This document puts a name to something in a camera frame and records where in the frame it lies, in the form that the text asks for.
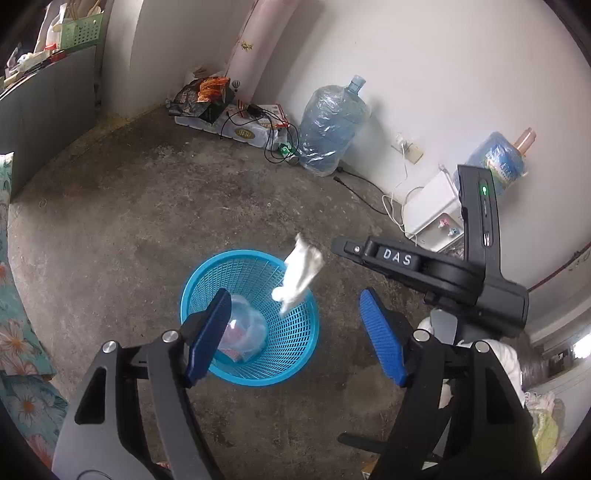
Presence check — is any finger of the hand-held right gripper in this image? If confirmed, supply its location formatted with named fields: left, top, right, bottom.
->
left=331, top=235, right=423, bottom=278

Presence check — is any white tissue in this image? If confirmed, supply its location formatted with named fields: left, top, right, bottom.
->
left=271, top=233, right=324, bottom=317

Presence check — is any black orange snack bag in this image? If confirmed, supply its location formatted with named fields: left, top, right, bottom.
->
left=167, top=76, right=232, bottom=123

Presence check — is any white wall socket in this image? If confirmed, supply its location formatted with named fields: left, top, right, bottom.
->
left=392, top=134, right=424, bottom=163

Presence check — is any pile of clothes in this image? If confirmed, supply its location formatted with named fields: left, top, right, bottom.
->
left=519, top=332, right=575, bottom=467

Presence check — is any black power cable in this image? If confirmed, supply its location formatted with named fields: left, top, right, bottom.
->
left=335, top=166, right=404, bottom=217

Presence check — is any clear plastic bag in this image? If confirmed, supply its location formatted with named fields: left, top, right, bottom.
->
left=217, top=295, right=269, bottom=363

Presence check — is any blue plastic mesh basket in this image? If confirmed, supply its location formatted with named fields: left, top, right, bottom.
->
left=180, top=250, right=320, bottom=387

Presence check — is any grey cabinet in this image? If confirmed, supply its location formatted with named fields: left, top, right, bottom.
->
left=0, top=44, right=100, bottom=199

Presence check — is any white power cable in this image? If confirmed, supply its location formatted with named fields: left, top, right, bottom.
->
left=382, top=142, right=430, bottom=241

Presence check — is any green plastic storage basket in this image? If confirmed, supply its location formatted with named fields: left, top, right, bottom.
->
left=60, top=13, right=105, bottom=49

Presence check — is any blue water jug pink cap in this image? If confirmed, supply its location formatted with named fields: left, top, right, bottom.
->
left=466, top=129, right=537, bottom=195

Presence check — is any person's right hand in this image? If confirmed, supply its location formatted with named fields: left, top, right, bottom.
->
left=487, top=340, right=526, bottom=407

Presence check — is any white water dispenser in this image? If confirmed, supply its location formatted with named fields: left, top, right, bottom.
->
left=405, top=168, right=467, bottom=252

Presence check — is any large clear water jug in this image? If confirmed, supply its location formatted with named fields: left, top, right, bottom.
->
left=298, top=75, right=372, bottom=177

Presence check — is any floral teal blanket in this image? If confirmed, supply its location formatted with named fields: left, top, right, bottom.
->
left=0, top=152, right=70, bottom=467

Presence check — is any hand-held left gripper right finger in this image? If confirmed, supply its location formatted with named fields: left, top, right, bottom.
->
left=360, top=288, right=543, bottom=480

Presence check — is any bundle of wooden chopsticks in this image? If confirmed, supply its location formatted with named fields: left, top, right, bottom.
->
left=67, top=0, right=105, bottom=21

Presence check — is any white printed roll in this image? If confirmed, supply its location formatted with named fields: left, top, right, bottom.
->
left=228, top=0, right=289, bottom=100

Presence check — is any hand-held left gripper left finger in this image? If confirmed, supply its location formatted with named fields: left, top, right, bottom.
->
left=51, top=288, right=232, bottom=480

